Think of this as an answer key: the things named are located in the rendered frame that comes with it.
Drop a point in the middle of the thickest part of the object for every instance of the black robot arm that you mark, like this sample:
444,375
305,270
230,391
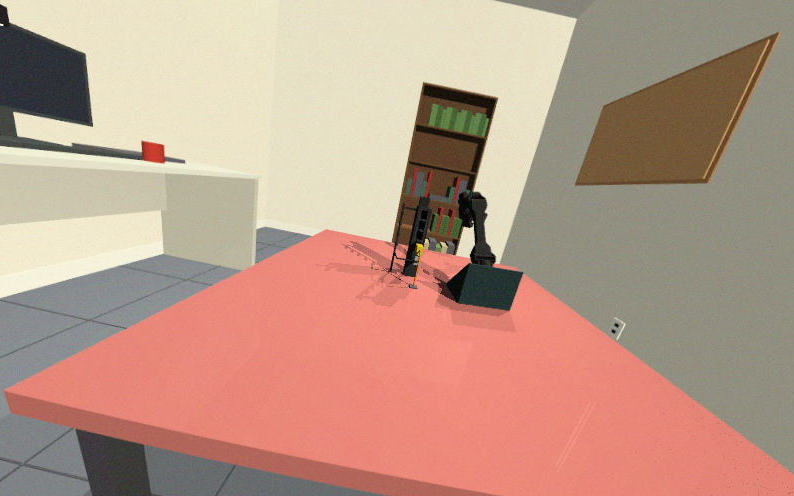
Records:
476,204

